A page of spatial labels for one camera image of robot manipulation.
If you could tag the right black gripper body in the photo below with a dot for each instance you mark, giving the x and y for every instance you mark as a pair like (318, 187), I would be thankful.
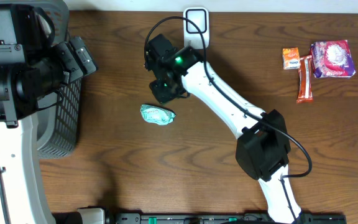
(163, 90)

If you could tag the mint green packet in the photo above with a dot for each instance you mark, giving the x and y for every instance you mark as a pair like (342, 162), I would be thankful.
(157, 115)

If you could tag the small orange tissue pack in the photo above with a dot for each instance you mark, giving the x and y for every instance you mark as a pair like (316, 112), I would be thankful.
(291, 58)

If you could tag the orange red bar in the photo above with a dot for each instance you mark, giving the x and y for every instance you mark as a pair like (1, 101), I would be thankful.
(305, 71)

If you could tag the red purple snack pack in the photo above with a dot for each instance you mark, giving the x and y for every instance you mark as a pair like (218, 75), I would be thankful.
(332, 59)

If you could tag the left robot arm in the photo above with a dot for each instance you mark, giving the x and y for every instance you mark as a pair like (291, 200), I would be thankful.
(22, 194)

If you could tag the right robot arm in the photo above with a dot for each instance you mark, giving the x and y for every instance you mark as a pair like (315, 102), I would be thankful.
(262, 145)

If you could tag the white barcode scanner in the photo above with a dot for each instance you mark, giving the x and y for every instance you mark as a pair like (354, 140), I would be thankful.
(200, 17)

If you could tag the grey plastic mesh basket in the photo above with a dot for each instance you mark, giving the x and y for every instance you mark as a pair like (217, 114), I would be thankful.
(41, 68)

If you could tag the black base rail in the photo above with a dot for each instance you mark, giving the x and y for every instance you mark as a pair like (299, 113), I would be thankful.
(147, 218)

